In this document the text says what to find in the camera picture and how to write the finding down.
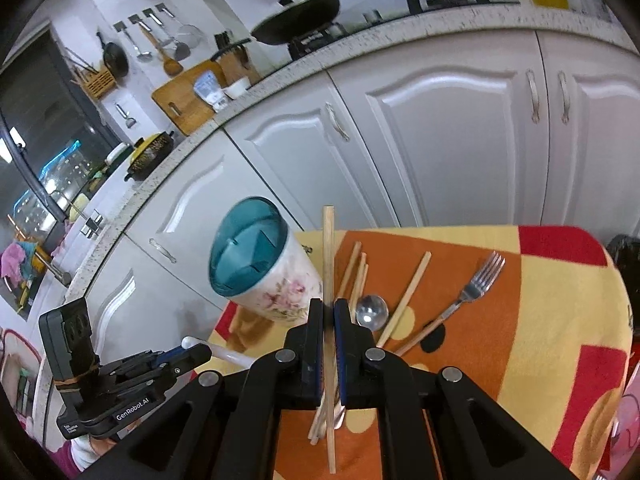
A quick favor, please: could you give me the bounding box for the wooden chopstick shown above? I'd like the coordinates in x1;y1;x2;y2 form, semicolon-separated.
322;205;336;474
308;262;369;445
308;252;368;445
335;242;361;299
376;252;432;348

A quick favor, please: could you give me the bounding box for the white ceramic soup spoon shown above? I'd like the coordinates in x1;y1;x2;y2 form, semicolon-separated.
181;336;255;370

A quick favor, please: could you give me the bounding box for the metal spoon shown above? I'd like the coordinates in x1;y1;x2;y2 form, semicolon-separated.
334;295;390;429

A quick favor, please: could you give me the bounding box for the teal-lidded floral utensil holder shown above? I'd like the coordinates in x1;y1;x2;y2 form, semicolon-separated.
208;196;322;326

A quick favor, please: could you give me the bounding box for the yellow-lidded black casserole pot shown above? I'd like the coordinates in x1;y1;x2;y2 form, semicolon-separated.
124;132;175;182

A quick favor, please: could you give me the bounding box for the hanging metal peeler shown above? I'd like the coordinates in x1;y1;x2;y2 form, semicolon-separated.
115;103;137;129

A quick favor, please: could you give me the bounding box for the wooden cutting board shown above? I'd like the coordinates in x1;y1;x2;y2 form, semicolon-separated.
151;60;227;136

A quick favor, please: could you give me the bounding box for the small white bowl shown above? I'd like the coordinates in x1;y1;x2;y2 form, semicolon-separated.
224;76;250;100

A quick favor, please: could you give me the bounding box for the white plastic pouch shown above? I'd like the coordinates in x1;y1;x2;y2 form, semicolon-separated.
193;70;229;113

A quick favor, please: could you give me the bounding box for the wooden chopstick rack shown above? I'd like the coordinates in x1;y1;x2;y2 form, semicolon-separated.
74;66;117;101

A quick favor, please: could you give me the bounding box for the wooden spatula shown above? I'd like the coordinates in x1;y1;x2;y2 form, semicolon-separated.
138;22;183;78

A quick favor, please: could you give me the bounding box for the hanging metal ladle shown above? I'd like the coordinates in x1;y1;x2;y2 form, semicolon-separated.
113;21;153;63

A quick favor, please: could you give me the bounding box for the wooden knife block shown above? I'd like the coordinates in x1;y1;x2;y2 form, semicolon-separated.
210;32;262;86

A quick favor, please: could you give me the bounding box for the black hanging frying pan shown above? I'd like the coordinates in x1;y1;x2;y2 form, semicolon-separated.
96;30;129;79

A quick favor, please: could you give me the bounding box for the black wok with lid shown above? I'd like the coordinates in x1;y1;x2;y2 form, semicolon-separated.
209;0;342;64

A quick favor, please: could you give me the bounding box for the black gas stove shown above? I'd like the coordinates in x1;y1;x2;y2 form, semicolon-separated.
288;0;518;61

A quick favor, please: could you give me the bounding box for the silver cabinet door handle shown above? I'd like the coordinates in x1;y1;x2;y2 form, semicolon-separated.
525;70;540;124
326;102;350;142
558;72;572;125
149;238;177;263

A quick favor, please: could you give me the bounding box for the wooden-handled metal fork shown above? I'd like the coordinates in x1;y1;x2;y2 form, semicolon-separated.
394;252;506;356

